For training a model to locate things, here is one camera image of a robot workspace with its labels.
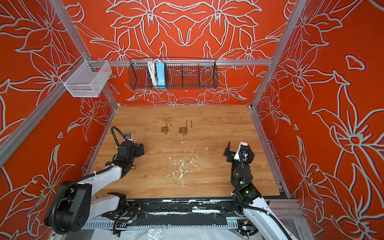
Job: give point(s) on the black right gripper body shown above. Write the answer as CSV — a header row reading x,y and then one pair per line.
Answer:
x,y
231,159

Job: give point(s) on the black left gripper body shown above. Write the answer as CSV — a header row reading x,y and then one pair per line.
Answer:
x,y
137,151

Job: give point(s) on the small brass padlock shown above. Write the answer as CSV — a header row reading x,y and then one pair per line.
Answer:
x,y
165,129

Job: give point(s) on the large brass padlock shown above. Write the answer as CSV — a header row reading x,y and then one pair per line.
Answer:
x,y
184,130

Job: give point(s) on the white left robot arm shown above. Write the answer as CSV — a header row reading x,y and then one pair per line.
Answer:
x,y
75,203

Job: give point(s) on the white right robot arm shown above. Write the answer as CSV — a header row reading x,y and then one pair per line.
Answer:
x,y
249,202

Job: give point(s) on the light blue box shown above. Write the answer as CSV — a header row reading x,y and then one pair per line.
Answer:
x,y
160,66

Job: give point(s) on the white mesh basket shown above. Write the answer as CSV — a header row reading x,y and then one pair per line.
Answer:
x,y
85,80

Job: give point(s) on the aluminium horizontal rear bar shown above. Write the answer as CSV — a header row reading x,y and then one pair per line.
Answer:
x,y
219,62

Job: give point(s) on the aluminium left side bar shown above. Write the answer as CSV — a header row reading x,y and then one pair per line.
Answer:
x,y
21,133

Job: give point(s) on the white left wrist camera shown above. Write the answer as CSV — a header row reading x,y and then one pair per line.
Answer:
x,y
128,137

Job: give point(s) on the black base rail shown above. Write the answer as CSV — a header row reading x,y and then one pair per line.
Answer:
x,y
185,212

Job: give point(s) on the black wire basket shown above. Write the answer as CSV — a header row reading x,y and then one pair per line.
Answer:
x,y
178,76

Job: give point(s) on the aluminium frame post right rear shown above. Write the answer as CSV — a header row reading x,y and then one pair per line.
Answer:
x,y
288,30

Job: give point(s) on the aluminium frame post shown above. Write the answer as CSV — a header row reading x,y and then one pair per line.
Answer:
x,y
288,30
71,28

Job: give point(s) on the aluminium frame post left rear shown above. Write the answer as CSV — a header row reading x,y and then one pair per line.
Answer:
x,y
71,28

